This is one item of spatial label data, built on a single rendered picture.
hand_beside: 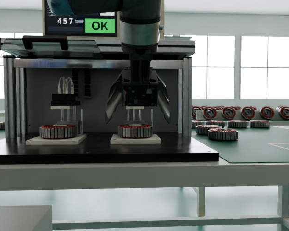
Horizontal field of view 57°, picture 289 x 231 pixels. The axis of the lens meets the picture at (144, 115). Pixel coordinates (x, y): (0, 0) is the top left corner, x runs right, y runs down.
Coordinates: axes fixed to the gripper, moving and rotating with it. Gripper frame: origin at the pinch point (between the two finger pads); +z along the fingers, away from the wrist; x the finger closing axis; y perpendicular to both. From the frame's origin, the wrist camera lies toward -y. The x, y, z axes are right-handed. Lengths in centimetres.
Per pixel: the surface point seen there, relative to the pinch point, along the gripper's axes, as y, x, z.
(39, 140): -9.1, -27.9, 12.7
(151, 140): -9.1, 4.5, 12.7
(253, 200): -103, 111, 158
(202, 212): -76, 54, 138
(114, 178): 10.0, -5.3, 8.6
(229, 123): -67, 54, 48
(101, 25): -46.1, -12.0, -10.5
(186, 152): 3.4, 11.8, 6.8
